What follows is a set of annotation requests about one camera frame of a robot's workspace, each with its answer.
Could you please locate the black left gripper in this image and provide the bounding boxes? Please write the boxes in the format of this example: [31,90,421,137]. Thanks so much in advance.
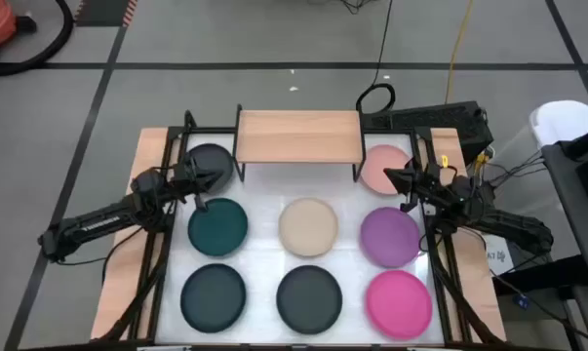
[169,158,225,199]

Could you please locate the dark navy plate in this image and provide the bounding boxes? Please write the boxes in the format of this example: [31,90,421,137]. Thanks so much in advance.
[184,142,236,195]

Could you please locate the teal plate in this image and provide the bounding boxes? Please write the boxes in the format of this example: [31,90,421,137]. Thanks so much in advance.
[187,197,250,258]

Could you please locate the wooden shelf black metal legs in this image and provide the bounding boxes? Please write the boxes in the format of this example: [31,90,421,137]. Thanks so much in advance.
[231,103,368,184]

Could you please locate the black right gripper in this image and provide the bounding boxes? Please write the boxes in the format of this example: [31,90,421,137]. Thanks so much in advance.
[383,163,446,206]

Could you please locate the yellow hanging cable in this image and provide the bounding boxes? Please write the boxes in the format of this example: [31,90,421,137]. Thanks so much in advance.
[444,0,475,104]

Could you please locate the black mat striped edge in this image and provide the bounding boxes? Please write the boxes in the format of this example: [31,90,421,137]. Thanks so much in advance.
[73,0,138,28]

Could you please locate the dark grey plate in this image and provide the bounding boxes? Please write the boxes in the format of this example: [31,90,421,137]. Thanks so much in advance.
[275,264,344,336]

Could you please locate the magenta pink plate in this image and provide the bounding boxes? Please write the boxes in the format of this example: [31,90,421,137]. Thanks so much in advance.
[365,269,434,341]

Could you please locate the black vacuum hose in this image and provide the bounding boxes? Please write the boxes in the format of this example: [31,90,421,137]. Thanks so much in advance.
[0,0,75,77]

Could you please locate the black cable tangle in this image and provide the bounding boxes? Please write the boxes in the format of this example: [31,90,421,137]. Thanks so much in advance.
[339,0,372,15]

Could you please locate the black hanging cable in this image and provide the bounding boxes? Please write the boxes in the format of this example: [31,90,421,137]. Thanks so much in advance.
[355,0,397,114]

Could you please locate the person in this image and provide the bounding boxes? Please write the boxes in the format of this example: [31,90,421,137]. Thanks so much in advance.
[528,99,588,150]

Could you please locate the beige plate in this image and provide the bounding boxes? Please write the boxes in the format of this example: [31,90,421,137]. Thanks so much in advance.
[278,197,339,258]

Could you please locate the black computer case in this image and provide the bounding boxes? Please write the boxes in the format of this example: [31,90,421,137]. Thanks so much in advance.
[361,100,495,165]

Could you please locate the dark green plate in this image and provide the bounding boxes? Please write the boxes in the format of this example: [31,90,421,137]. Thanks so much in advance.
[179,263,248,334]

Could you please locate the salmon pink plate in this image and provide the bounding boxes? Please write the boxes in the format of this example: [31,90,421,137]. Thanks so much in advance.
[360,143,413,197]

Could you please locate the purple plate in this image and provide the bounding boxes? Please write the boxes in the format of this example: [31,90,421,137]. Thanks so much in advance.
[359,206,422,270]

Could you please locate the black side desk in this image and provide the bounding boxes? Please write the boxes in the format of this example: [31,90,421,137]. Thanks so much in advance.
[540,121,588,293]

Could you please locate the white paper sign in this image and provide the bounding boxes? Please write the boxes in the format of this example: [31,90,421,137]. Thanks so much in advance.
[482,235,518,277]

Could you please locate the black metal table frame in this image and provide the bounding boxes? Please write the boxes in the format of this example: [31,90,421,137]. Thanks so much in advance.
[91,109,509,351]

